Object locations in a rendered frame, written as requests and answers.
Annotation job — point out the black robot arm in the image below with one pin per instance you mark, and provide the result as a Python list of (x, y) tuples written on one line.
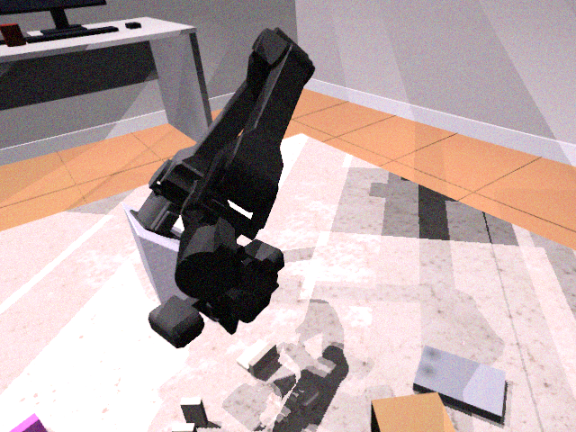
[(198, 182)]

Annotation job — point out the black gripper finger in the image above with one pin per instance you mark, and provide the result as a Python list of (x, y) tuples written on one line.
[(224, 319), (235, 322)]

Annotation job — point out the orange rectangular block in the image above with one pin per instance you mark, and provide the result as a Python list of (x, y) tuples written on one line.
[(410, 413)]

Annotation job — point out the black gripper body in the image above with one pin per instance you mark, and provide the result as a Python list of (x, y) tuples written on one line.
[(179, 322)]

